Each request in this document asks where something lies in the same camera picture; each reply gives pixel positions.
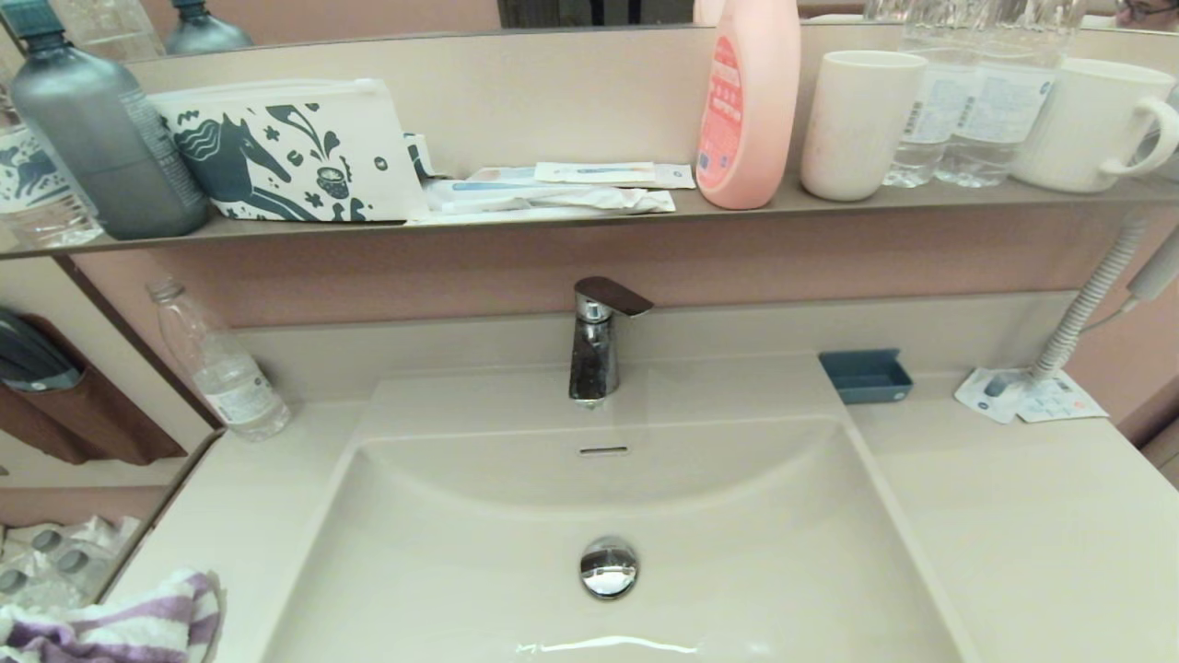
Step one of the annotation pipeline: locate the chrome faucet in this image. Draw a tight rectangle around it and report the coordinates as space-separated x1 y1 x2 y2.
568 276 655 411

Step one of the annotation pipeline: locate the purple white striped towel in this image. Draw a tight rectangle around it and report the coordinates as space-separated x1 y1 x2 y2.
0 569 225 663

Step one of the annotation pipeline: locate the beige sink basin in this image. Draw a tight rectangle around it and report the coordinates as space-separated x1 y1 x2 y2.
258 355 982 663

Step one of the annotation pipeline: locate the crumpled white plastic wrapper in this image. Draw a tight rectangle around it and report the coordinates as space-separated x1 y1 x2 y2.
422 178 678 217

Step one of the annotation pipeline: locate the small white toothbrush packet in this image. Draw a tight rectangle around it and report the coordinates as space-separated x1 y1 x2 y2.
534 161 657 185

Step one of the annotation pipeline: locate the flat white sachet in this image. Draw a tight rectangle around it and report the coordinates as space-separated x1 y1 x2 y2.
465 164 697 191

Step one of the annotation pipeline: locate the chrome drain stopper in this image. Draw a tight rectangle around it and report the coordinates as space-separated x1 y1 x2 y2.
578 537 639 601

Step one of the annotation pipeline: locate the pink lotion bottle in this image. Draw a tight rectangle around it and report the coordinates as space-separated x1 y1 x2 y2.
695 0 802 211

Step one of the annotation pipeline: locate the blue soap dish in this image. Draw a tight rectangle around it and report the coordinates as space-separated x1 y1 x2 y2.
818 348 915 406

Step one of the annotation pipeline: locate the white plastic tumbler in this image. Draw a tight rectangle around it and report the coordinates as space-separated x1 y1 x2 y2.
800 50 929 203

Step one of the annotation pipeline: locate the white pouch blue horse print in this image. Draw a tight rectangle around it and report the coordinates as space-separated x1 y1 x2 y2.
147 77 434 225

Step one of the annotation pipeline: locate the slim clear plastic bottle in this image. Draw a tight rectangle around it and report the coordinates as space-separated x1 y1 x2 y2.
146 278 294 443

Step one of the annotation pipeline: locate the clear water bottle white label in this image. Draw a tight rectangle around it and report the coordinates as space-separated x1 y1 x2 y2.
882 0 991 189
935 0 1088 189

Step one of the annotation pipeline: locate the white sachet grey picture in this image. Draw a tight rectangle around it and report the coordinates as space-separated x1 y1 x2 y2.
953 366 1037 425

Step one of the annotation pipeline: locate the brown hanging pouch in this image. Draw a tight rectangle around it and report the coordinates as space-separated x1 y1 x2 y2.
0 313 188 467

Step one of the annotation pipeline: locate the grey bottle teal cap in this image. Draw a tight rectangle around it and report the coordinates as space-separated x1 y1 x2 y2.
0 0 211 242

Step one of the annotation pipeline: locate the white ceramic mug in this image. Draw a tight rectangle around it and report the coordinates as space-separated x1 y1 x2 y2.
1011 57 1179 194

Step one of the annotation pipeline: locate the black hair dryer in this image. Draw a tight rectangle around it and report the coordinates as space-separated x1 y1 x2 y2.
0 307 86 394

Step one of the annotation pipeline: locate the clear bottle blue print label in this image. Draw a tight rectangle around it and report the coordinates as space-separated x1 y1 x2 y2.
0 97 104 251

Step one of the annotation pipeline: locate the shrink-wrapped bottle pack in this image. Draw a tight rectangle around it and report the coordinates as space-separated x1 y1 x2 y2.
0 516 144 613

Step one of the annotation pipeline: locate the grey wall shelf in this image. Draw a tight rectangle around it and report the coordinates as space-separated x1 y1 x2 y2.
0 175 1179 261

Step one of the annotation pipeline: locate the metal towel rail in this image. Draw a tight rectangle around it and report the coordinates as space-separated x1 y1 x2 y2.
97 428 224 604

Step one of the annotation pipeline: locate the white coiled hose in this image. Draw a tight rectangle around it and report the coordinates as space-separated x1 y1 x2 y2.
1027 216 1152 383

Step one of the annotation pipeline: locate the white hair dryer handle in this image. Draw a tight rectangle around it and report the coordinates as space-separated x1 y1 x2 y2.
1126 230 1179 303

